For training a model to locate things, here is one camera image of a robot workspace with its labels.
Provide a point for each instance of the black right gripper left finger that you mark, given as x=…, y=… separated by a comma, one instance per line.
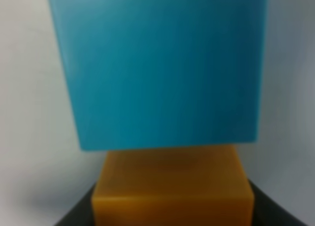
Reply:
x=81, y=214

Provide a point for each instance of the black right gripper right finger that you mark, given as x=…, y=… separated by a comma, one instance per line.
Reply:
x=266, y=212

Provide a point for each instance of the orange cube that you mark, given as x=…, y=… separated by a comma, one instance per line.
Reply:
x=190, y=186

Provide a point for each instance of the blue cube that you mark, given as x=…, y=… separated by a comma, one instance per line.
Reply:
x=161, y=73

